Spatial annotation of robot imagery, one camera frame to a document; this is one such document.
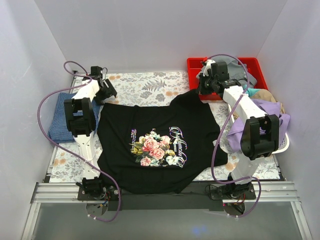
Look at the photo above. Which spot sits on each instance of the floral patterned table mat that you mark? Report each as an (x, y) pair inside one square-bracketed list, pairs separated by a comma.
[(155, 89)]

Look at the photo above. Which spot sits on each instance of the blue checkered folded shirt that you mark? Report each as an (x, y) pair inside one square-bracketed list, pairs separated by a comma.
[(58, 130)]

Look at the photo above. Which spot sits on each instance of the beige garment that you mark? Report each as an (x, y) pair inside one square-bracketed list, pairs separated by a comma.
[(265, 95)]

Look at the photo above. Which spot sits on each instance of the teal garment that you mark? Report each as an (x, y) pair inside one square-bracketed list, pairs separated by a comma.
[(250, 91)]

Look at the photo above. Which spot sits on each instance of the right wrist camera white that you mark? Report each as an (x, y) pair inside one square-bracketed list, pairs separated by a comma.
[(206, 67)]

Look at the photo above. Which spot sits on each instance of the white plastic laundry basket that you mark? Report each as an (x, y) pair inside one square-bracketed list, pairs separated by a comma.
[(266, 102)]

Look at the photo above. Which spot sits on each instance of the red plastic bin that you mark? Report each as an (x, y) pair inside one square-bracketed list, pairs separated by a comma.
[(194, 66)]

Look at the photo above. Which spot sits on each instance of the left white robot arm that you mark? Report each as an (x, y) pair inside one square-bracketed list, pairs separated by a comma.
[(81, 121)]

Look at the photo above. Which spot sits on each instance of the lilac purple shirt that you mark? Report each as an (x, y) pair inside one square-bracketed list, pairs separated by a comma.
[(235, 133)]

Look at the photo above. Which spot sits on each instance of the aluminium frame rail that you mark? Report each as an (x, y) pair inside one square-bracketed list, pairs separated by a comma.
[(271, 191)]

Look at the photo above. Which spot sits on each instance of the black floral print t-shirt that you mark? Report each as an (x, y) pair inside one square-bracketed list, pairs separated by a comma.
[(158, 149)]

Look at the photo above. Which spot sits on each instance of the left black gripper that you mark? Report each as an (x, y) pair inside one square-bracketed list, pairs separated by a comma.
[(108, 88)]

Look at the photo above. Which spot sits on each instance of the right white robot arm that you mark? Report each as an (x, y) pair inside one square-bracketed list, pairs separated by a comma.
[(260, 136)]

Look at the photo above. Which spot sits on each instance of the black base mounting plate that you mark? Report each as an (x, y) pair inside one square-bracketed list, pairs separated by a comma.
[(198, 195)]

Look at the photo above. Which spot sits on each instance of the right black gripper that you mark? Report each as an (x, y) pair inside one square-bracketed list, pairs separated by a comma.
[(203, 85)]

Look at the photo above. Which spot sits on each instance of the grey shirt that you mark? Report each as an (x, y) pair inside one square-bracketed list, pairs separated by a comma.
[(235, 70)]

